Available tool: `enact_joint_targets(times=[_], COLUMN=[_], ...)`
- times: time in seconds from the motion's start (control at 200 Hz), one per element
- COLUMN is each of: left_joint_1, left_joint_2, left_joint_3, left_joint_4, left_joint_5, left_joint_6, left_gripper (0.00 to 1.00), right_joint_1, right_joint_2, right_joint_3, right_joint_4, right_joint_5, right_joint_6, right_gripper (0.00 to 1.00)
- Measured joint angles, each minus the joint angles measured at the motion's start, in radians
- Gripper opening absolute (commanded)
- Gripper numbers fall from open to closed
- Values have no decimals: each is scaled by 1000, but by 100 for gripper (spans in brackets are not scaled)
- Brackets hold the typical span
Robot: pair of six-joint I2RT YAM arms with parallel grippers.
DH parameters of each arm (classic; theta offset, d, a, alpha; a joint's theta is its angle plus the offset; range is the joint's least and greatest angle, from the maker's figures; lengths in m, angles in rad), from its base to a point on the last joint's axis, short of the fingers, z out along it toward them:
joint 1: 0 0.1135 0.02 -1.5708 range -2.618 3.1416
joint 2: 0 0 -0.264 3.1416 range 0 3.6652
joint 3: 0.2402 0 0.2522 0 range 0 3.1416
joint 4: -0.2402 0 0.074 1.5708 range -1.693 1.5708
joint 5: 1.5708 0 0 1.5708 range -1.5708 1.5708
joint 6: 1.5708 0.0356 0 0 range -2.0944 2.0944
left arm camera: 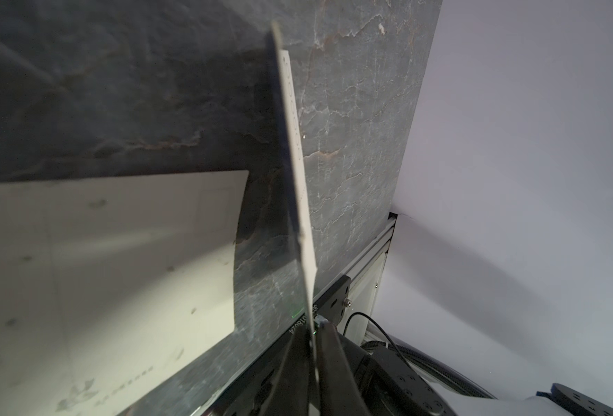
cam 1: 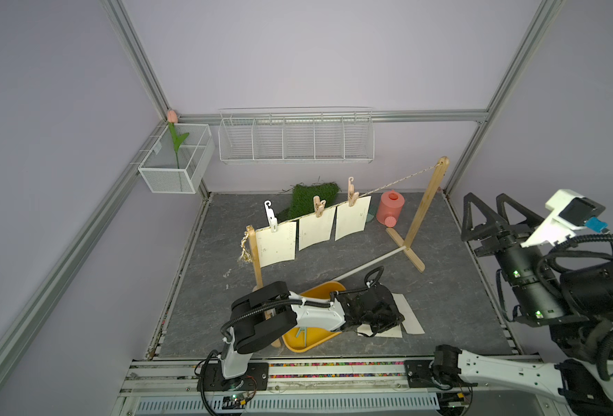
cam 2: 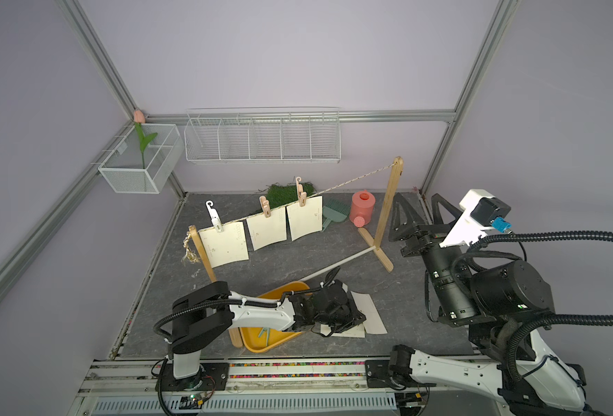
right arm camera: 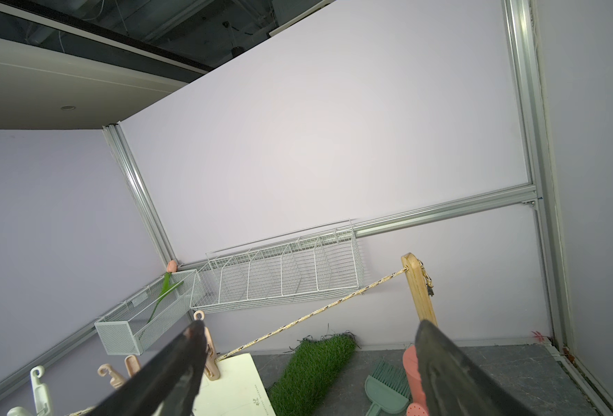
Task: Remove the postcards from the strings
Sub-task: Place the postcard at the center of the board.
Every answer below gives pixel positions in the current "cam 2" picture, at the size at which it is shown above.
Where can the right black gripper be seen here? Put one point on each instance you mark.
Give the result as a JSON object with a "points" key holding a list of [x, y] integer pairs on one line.
{"points": [[429, 233]]}

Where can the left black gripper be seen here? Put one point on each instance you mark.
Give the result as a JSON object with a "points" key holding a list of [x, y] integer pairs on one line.
{"points": [[352, 316]]}

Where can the postcard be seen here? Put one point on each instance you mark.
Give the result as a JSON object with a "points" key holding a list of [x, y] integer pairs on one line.
{"points": [[227, 246], [268, 230], [307, 219], [373, 322], [354, 332]]}

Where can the beige clothespin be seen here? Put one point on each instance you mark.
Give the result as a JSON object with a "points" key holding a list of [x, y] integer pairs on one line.
{"points": [[265, 206], [300, 191]]}

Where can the teal clothespin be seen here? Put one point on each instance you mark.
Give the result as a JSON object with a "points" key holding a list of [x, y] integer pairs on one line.
{"points": [[266, 334]]}

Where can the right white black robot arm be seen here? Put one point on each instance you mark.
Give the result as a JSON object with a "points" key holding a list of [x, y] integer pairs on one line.
{"points": [[500, 299]]}

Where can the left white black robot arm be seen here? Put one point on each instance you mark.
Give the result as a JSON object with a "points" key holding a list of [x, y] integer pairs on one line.
{"points": [[199, 318]]}

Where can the pink watering can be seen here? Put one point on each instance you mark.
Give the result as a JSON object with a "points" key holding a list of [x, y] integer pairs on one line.
{"points": [[362, 207]]}

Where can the teal small brush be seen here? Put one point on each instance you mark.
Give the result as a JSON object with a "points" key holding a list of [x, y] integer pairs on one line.
{"points": [[334, 211]]}

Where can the yellow plastic tray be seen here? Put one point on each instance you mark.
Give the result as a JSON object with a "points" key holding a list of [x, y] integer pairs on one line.
{"points": [[261, 340]]}

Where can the green artificial grass patch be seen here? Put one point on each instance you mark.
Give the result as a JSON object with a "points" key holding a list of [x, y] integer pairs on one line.
{"points": [[280, 195]]}

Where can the white clothespin left end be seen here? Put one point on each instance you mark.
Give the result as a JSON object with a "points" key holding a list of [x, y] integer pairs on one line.
{"points": [[214, 216]]}

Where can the small white mesh basket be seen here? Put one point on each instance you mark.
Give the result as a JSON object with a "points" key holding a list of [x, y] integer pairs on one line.
{"points": [[122, 167]]}

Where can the pink artificial tulip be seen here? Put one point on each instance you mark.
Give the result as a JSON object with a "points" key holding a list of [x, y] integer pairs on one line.
{"points": [[143, 139]]}

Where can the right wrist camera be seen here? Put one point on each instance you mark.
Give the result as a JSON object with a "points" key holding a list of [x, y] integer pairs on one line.
{"points": [[482, 214]]}

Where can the long white wire basket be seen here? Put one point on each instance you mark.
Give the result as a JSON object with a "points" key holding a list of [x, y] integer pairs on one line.
{"points": [[263, 135]]}

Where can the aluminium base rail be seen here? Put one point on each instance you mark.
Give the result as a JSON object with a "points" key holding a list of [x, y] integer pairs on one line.
{"points": [[292, 386]]}

